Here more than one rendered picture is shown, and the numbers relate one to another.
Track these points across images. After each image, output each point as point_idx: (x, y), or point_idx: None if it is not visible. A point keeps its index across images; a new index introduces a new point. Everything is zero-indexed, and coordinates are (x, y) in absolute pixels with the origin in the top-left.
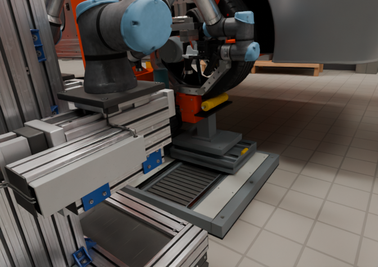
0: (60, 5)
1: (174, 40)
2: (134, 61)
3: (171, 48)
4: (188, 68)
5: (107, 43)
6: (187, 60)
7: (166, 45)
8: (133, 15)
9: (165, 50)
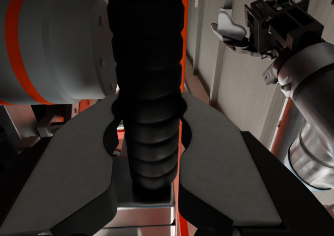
0: (303, 118)
1: (93, 98)
2: (327, 43)
3: (107, 66)
4: None
5: None
6: (176, 78)
7: (113, 71)
8: None
9: (111, 48)
